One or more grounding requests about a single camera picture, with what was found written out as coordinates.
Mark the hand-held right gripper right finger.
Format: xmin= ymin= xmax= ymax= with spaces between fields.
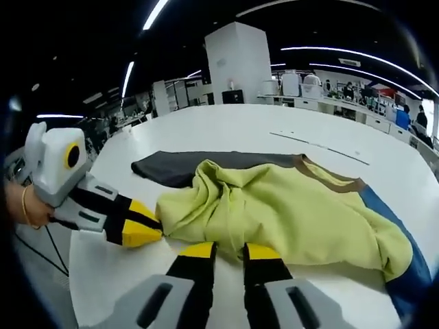
xmin=242 ymin=242 xmax=347 ymax=329

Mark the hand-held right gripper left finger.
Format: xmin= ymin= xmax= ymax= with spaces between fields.
xmin=111 ymin=241 xmax=217 ymax=329

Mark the yellow blue grey garment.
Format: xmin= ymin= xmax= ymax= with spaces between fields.
xmin=130 ymin=150 xmax=433 ymax=323

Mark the person's left hand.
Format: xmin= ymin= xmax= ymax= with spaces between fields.
xmin=5 ymin=182 xmax=56 ymax=227

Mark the black monitor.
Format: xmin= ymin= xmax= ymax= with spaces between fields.
xmin=222 ymin=89 xmax=244 ymax=105

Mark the white pillar with small sign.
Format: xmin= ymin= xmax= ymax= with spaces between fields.
xmin=204 ymin=21 xmax=272 ymax=106

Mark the row of white counters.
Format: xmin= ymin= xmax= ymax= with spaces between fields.
xmin=257 ymin=94 xmax=434 ymax=147

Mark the black cable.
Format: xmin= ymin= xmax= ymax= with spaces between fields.
xmin=43 ymin=223 xmax=70 ymax=277

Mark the thin gold bracelet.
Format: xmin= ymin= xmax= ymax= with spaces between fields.
xmin=20 ymin=186 xmax=41 ymax=230

